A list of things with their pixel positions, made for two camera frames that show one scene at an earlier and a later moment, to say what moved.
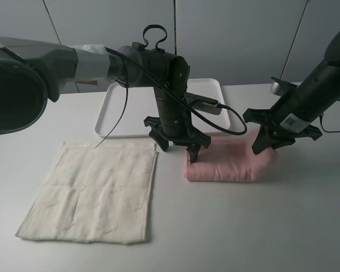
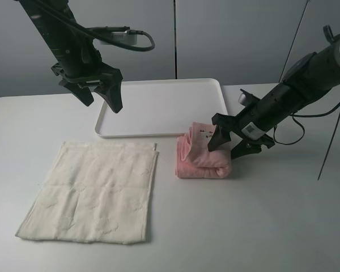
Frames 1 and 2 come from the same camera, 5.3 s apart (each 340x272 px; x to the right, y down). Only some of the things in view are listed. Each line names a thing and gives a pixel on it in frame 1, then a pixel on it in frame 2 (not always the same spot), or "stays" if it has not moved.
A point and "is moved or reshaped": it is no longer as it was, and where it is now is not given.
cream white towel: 96,192 stays
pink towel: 230,160 is moved or reshaped
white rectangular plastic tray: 123,109 stays
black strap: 145,42 -> 335,131
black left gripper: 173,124 -> 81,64
